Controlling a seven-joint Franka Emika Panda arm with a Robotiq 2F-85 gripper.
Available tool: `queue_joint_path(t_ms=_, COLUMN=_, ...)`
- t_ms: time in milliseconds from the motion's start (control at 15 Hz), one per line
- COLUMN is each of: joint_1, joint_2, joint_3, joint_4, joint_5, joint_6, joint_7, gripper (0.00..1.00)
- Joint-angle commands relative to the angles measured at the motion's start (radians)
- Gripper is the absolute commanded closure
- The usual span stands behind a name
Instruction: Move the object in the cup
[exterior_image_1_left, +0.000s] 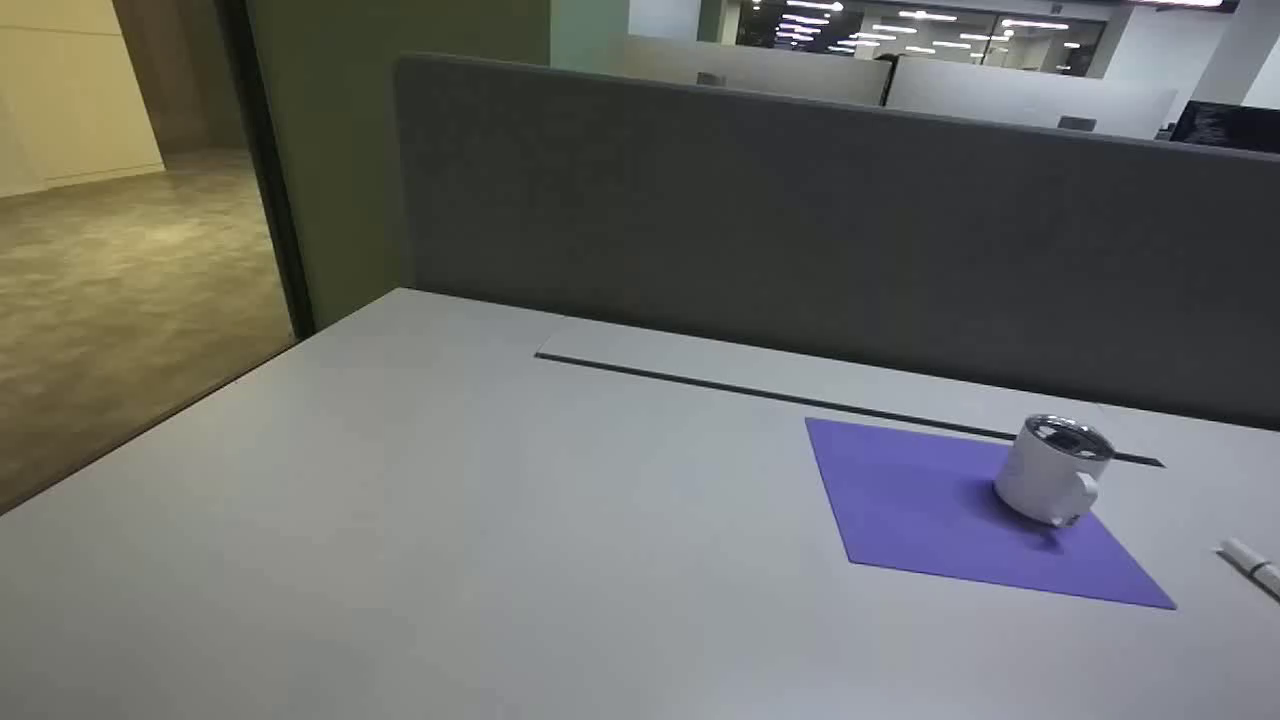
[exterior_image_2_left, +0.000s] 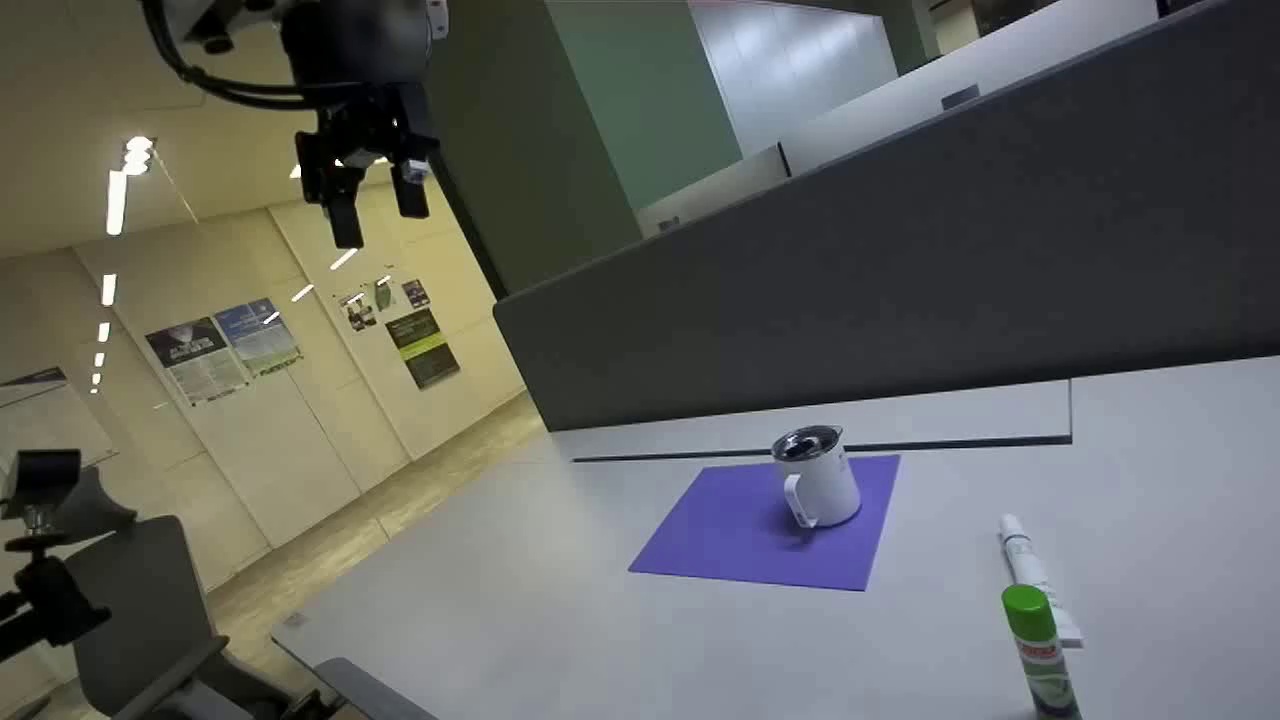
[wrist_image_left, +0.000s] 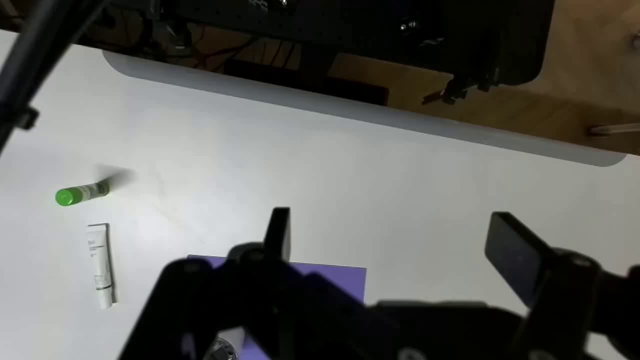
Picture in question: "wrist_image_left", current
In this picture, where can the black monitor base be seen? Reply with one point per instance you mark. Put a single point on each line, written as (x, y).
(479, 43)

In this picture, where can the silver metal mug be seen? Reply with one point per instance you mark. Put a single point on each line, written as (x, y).
(228, 344)

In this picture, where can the green capped marker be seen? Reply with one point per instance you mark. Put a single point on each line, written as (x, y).
(84, 193)

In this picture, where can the purple mat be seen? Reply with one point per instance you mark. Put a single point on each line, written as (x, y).
(285, 309)

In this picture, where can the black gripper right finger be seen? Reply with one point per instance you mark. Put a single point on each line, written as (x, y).
(519, 254)

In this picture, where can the white cosmetic tube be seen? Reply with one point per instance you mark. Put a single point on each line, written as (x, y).
(98, 245)

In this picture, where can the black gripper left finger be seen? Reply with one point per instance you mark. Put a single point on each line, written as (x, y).
(277, 240)

